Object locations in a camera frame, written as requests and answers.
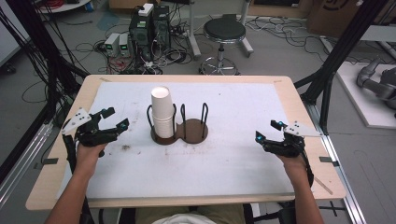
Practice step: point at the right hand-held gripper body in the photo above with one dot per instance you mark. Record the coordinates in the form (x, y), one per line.
(289, 147)

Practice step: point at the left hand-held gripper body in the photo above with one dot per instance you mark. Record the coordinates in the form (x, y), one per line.
(93, 137)

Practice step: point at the single white paper cup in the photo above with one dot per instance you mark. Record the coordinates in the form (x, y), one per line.
(162, 102)

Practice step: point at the brown cup holder rack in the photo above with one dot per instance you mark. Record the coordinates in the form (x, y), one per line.
(193, 132)

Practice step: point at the person's right hand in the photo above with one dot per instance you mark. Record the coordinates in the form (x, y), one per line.
(294, 166)

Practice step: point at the person's left hand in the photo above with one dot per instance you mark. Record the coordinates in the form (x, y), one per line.
(88, 158)

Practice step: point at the black tape strip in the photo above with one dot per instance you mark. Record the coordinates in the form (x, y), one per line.
(328, 160)
(49, 161)

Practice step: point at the white table mat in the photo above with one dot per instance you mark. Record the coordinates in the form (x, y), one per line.
(202, 168)

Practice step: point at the grey power supply unit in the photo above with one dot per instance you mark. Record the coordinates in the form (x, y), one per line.
(124, 45)
(111, 44)

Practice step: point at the white platform board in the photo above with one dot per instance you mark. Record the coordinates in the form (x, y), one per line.
(358, 102)

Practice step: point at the black computer tower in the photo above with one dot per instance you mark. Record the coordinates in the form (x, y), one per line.
(141, 37)
(162, 28)

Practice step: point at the person's khaki trousers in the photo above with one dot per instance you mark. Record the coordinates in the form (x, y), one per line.
(224, 213)

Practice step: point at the black round stool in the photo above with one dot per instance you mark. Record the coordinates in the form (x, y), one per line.
(224, 29)

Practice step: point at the white box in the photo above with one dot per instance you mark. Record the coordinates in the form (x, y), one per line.
(146, 10)

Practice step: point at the person's white shirt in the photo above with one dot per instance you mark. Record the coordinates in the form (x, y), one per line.
(183, 220)

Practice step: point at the cardboard box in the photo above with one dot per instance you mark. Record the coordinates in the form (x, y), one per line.
(333, 14)

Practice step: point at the aluminium rail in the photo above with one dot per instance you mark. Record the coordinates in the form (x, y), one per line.
(342, 174)
(21, 168)

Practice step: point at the black metal frame stand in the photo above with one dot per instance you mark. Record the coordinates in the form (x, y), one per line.
(37, 46)
(339, 53)

